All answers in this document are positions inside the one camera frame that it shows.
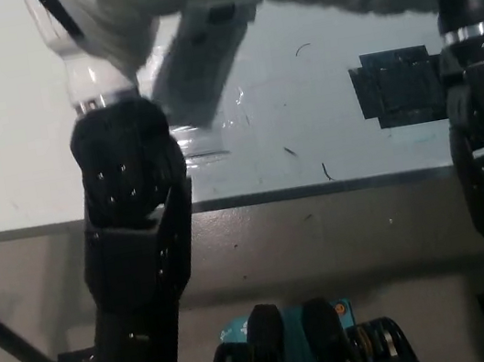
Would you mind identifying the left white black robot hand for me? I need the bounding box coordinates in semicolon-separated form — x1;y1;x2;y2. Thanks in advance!
25;0;140;122

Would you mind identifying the black tape patch on table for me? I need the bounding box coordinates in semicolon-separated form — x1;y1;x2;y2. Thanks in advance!
345;41;452;136

